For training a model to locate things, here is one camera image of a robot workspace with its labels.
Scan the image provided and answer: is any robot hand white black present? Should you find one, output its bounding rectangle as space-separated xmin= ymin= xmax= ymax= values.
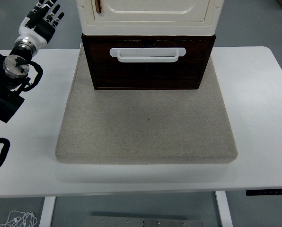
xmin=18 ymin=0 xmax=65 ymax=52

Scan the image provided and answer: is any white cable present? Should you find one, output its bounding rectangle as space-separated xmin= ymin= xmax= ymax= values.
xmin=0 ymin=210 xmax=38 ymax=227

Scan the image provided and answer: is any dark brown wooden drawer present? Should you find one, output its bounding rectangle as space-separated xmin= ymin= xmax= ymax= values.
xmin=87 ymin=39 xmax=212 ymax=89

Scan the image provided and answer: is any cream cabinet door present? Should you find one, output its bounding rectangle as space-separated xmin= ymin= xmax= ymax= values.
xmin=92 ymin=0 xmax=211 ymax=23

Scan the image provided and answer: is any white drawer handle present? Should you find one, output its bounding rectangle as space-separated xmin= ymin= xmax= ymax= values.
xmin=109 ymin=47 xmax=187 ymax=63

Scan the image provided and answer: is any white table leg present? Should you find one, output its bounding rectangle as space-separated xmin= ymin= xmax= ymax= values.
xmin=214 ymin=191 xmax=234 ymax=227
xmin=38 ymin=196 xmax=57 ymax=227

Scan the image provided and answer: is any beige felt mat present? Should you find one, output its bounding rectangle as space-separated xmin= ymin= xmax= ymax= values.
xmin=55 ymin=47 xmax=238 ymax=166

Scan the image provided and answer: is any grey metal plate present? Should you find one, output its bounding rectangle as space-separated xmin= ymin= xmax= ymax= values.
xmin=88 ymin=215 xmax=204 ymax=227

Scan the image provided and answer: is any black table control panel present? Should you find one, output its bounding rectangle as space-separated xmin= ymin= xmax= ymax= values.
xmin=246 ymin=188 xmax=282 ymax=196

